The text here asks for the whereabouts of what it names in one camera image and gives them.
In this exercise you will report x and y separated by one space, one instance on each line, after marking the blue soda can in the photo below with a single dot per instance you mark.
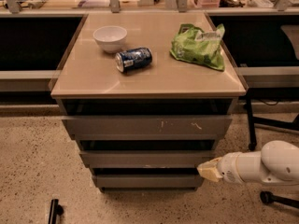
132 59

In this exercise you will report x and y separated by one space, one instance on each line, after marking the black table leg with caster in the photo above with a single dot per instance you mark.
252 135

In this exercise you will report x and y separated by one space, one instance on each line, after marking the black chair base leg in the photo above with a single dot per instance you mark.
268 197

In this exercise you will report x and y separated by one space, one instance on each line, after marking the green chip bag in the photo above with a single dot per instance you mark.
193 45

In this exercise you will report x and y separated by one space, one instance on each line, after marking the grey drawer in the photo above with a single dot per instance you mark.
147 127
147 181
145 159

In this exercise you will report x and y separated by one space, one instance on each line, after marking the grey top drawer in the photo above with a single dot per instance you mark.
147 127

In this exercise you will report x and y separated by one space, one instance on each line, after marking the white ceramic bowl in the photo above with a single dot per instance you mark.
110 39

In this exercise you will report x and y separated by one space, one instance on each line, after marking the black object on floor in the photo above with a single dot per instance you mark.
55 213

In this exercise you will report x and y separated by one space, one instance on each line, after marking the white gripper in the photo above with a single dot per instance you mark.
229 169

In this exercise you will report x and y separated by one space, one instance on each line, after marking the grey bottom drawer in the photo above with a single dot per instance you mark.
147 181

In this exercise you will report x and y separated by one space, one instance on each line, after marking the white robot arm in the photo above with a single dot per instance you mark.
277 163

